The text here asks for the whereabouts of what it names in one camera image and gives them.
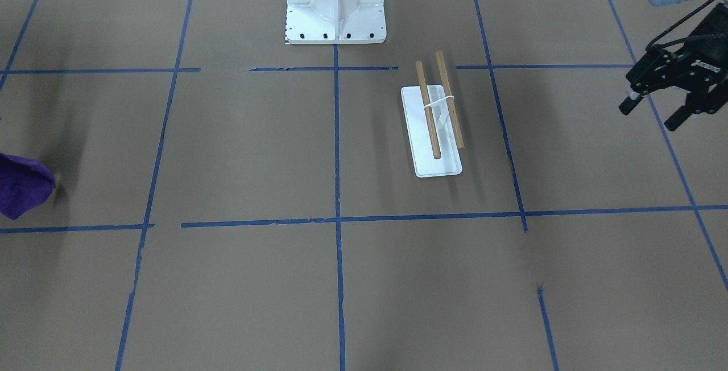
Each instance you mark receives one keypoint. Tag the wooden rack rod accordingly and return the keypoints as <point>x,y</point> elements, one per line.
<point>449,98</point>
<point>429,118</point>

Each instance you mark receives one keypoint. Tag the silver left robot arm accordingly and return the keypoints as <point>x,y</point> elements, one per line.
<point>696,63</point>

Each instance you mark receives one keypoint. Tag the purple towel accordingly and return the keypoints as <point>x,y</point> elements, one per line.
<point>25,184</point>

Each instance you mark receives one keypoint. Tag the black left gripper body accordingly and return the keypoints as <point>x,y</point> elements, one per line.
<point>704,67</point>

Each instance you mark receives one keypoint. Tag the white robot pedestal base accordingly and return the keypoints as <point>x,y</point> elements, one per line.
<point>335,22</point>

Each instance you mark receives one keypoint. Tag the white towel rack base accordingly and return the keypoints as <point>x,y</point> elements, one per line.
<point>423,156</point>

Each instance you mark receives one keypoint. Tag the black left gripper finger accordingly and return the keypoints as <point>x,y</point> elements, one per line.
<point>632,100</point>
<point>681,115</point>

